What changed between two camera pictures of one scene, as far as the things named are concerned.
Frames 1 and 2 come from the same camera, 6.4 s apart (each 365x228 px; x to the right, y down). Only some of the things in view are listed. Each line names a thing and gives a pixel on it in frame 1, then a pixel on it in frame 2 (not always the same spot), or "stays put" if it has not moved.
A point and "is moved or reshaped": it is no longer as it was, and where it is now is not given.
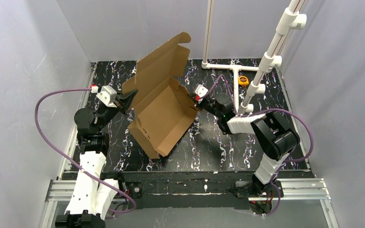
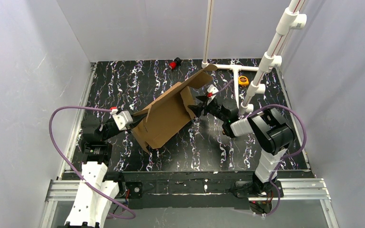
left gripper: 119,103 to 115,128
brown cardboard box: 164,109 is moved or reshaped
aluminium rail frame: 311,188 stays put
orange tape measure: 243,80 stays put
